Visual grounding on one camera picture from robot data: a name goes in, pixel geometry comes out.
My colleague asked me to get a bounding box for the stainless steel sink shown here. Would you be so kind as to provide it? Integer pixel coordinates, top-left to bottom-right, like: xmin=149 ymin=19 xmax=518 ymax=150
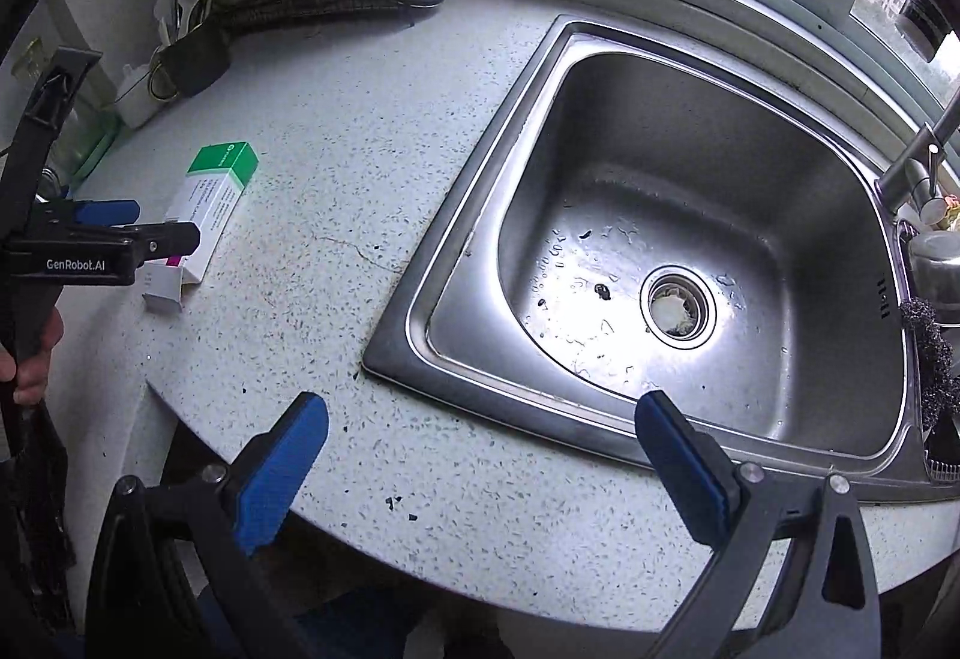
xmin=362 ymin=14 xmax=960 ymax=504

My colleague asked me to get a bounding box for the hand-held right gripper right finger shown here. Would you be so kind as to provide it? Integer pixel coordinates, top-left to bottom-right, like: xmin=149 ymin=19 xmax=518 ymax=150
xmin=635 ymin=391 xmax=883 ymax=659

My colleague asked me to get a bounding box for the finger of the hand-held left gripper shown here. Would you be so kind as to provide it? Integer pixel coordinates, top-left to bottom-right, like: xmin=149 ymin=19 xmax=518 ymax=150
xmin=34 ymin=198 xmax=142 ymax=233
xmin=112 ymin=220 xmax=202 ymax=263

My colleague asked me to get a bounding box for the person's left hand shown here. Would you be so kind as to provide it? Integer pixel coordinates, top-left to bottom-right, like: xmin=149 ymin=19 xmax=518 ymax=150
xmin=0 ymin=312 xmax=67 ymax=407

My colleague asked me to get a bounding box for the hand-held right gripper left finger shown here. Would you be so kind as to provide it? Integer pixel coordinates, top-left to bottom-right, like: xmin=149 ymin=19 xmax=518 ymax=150
xmin=86 ymin=391 xmax=331 ymax=659

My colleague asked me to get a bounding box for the steel faucet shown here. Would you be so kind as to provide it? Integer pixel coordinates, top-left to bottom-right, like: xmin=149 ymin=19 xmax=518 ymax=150
xmin=876 ymin=0 xmax=960 ymax=227

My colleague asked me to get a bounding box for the steel bowl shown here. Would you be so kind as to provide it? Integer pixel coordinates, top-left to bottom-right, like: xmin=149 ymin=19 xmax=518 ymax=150
xmin=906 ymin=230 xmax=960 ymax=302

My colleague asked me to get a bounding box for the dark green mug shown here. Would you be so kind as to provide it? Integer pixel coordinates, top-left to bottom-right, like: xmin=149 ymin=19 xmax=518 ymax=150
xmin=148 ymin=24 xmax=231 ymax=100

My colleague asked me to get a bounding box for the steel wool scourer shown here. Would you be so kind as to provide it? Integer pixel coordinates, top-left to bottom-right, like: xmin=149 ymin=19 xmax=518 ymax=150
xmin=898 ymin=297 xmax=959 ymax=429

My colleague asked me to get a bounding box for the green tray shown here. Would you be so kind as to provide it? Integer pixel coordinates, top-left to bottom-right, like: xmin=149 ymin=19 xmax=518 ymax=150
xmin=51 ymin=104 xmax=122 ymax=182

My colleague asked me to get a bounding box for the green white medicine box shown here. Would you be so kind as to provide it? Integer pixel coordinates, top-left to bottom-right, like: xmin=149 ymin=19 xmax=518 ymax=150
xmin=142 ymin=142 xmax=260 ymax=314

